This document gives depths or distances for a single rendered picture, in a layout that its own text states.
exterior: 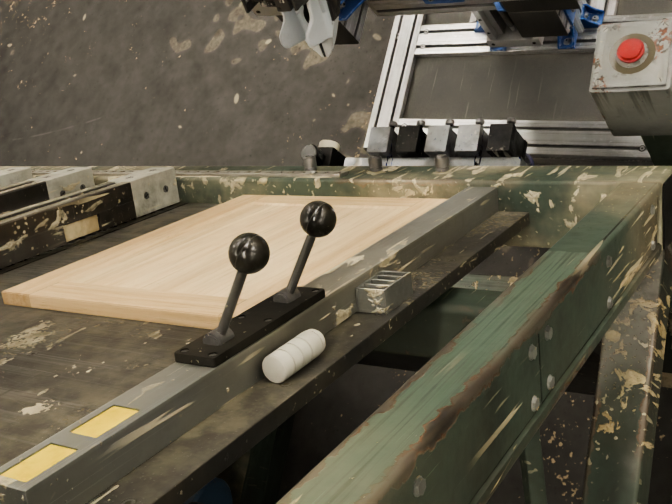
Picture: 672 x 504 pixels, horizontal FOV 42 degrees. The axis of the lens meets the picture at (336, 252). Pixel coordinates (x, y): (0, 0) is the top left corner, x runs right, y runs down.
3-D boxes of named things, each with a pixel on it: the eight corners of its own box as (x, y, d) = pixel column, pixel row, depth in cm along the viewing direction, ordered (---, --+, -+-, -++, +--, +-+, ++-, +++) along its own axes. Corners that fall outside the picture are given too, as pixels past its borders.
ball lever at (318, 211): (307, 309, 96) (348, 208, 89) (288, 322, 93) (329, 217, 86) (280, 291, 97) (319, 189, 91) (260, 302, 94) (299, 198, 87)
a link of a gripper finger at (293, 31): (286, 78, 105) (258, 10, 100) (309, 50, 109) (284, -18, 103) (308, 78, 104) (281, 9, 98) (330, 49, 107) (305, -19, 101)
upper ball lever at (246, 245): (242, 351, 86) (283, 241, 80) (218, 366, 83) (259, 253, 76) (213, 330, 87) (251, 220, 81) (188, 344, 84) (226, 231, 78)
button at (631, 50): (648, 42, 132) (645, 35, 131) (645, 66, 132) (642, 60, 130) (620, 44, 135) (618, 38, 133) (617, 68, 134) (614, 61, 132)
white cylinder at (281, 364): (287, 386, 85) (329, 354, 91) (284, 357, 84) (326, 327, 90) (262, 382, 86) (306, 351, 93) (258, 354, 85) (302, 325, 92)
